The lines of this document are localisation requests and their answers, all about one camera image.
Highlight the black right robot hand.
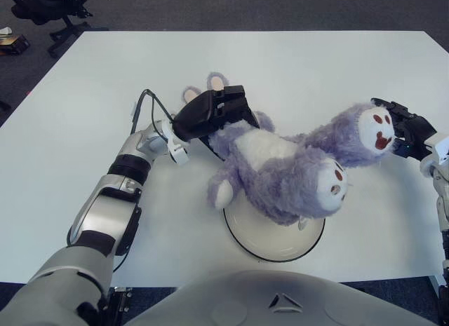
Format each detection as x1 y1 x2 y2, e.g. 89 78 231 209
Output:
370 97 438 163

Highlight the white table leg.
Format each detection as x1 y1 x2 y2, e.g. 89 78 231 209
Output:
429 275 449 306

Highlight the brown cardboard box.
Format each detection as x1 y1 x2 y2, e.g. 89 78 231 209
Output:
0 26 31 55

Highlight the black office chair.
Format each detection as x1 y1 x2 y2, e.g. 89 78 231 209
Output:
10 0 109 59

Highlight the purple plush bunny doll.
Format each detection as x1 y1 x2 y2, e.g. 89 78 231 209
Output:
181 72 397 227

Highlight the white plate with black rim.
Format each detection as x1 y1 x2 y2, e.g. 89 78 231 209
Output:
222 196 326 263

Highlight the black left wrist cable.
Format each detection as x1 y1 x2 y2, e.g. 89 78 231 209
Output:
131 89 176 134

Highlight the black bracket under table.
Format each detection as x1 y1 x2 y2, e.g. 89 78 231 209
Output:
112 286 133 320

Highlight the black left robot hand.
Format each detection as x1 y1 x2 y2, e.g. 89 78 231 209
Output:
173 84 261 163

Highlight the silver robot torso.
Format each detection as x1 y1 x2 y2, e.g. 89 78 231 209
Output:
122 269 436 326

